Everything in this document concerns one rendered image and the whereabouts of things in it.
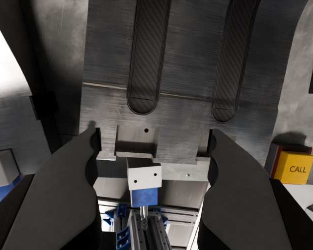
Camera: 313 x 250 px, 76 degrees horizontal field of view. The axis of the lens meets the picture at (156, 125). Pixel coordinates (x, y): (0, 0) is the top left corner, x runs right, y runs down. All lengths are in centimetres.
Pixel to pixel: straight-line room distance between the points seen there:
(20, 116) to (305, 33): 47
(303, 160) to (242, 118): 20
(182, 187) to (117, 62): 95
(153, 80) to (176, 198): 95
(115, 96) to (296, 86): 35
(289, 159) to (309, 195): 158
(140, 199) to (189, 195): 83
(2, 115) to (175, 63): 22
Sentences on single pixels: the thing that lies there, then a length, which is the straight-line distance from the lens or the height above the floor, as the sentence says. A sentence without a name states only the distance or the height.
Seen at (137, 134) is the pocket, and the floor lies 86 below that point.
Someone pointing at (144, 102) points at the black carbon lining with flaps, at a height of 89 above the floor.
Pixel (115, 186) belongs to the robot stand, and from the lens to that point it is 106.
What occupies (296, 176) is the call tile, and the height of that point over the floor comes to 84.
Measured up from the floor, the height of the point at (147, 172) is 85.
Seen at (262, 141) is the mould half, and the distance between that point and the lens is 32.
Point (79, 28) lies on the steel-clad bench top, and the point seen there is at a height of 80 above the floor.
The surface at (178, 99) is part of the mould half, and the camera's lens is 25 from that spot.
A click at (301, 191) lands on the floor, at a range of 194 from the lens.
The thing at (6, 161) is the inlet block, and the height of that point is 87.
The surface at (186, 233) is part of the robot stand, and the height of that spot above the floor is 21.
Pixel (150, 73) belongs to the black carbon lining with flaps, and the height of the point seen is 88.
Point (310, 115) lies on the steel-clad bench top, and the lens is 51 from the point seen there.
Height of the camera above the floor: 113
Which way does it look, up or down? 73 degrees down
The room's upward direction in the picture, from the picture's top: 139 degrees clockwise
